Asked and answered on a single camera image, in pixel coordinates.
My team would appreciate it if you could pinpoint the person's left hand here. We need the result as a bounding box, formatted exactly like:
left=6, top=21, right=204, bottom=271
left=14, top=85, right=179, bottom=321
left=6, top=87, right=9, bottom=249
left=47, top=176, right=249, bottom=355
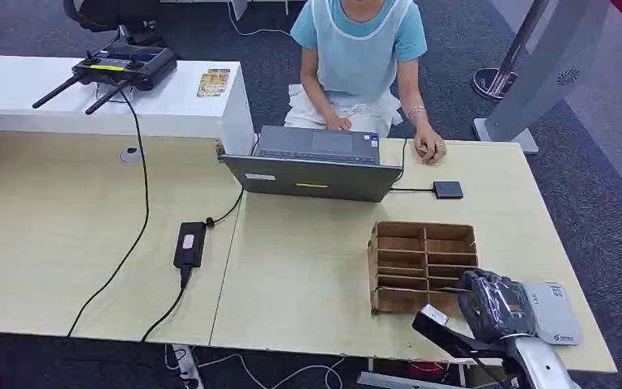
left=413, top=122, right=449, bottom=166

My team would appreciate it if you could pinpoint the person's right hand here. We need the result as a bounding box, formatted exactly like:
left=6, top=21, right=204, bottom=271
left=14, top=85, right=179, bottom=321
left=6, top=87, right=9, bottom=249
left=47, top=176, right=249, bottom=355
left=325, top=114, right=353, bottom=134

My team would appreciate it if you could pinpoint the small black square hub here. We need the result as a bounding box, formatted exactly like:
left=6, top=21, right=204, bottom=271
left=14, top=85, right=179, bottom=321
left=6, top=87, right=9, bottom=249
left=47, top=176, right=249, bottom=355
left=432, top=181, right=465, bottom=201

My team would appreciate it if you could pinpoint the grey laptop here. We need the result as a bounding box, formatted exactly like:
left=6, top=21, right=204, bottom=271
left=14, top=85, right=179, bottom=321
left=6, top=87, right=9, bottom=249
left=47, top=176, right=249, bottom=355
left=219, top=125, right=404, bottom=204

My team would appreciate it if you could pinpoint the person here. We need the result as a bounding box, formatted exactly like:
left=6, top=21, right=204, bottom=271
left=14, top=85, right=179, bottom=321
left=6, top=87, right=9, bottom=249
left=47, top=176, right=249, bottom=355
left=283, top=0, right=449, bottom=166

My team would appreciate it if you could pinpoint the wooden card box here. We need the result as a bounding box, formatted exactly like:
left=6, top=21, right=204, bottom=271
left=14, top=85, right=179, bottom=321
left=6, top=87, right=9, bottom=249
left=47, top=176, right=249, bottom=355
left=367, top=220, right=480, bottom=317

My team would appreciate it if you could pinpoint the grey standing panel kiosk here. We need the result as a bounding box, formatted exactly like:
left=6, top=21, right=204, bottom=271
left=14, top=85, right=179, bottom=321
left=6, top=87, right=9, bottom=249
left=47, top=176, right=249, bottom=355
left=472, top=0, right=612, bottom=156

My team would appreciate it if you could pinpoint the white raised desk shelf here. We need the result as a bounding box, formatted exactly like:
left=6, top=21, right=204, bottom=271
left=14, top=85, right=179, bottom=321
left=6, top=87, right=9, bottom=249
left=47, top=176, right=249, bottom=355
left=0, top=53, right=256, bottom=157

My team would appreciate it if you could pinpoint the black power adapter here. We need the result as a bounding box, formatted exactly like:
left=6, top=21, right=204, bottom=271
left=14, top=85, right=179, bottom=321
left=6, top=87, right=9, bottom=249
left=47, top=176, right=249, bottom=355
left=173, top=220, right=208, bottom=270

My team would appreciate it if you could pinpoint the black remote controller with antennas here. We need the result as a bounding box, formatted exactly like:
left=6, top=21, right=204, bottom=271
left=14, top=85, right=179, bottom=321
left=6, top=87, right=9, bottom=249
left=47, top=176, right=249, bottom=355
left=32, top=41, right=179, bottom=117

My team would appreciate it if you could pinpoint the red object under desk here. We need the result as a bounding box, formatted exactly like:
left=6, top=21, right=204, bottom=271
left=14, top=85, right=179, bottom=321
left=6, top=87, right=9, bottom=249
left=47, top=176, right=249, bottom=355
left=407, top=362, right=449, bottom=383

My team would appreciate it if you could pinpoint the white desk foot bar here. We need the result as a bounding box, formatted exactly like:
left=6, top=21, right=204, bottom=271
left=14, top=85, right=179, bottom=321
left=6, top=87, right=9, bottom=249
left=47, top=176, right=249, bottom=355
left=356, top=371, right=469, bottom=389

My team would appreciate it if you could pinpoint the black office chair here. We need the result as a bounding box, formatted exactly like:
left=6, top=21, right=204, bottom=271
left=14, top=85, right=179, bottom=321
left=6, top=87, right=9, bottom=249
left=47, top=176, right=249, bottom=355
left=62, top=0, right=168, bottom=49

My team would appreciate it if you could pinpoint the white power strip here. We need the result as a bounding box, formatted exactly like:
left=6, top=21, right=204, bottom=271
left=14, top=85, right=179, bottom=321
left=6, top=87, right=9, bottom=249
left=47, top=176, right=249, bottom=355
left=170, top=344, right=203, bottom=389

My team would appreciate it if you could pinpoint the thin black hub cable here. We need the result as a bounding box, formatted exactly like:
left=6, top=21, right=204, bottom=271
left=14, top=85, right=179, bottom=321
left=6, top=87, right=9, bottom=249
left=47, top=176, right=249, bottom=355
left=390, top=138, right=435, bottom=193

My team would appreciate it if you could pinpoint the white thin floor cable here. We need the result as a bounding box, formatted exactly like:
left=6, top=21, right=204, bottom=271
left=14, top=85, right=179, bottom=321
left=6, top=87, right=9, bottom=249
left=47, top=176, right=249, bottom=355
left=226, top=1, right=294, bottom=38

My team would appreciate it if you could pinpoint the chrome stanchion post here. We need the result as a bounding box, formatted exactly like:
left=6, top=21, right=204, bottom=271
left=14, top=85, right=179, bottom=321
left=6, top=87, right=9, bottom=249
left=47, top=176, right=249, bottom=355
left=471, top=0, right=552, bottom=104

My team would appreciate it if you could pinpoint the black adapter-to-laptop cable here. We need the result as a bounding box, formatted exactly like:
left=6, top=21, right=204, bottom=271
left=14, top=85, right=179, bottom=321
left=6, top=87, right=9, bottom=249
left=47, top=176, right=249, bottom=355
left=205, top=134, right=261, bottom=229

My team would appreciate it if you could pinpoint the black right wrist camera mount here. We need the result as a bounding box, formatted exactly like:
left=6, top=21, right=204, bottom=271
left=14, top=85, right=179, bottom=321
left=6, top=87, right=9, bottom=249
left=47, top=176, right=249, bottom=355
left=411, top=304, right=512, bottom=360

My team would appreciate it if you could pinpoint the long black controller cable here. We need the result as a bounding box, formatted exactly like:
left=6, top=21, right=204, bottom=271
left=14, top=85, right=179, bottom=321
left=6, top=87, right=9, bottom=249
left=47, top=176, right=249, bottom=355
left=64, top=90, right=151, bottom=341

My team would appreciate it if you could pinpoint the black adapter mains cable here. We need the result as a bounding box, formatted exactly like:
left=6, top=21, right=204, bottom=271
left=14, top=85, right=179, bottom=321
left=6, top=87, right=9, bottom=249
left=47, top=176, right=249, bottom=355
left=138, top=267, right=193, bottom=344

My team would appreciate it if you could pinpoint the white looped floor cable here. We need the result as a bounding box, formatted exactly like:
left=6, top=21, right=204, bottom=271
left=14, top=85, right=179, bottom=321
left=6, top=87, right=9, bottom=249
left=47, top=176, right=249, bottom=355
left=197, top=353, right=344, bottom=389

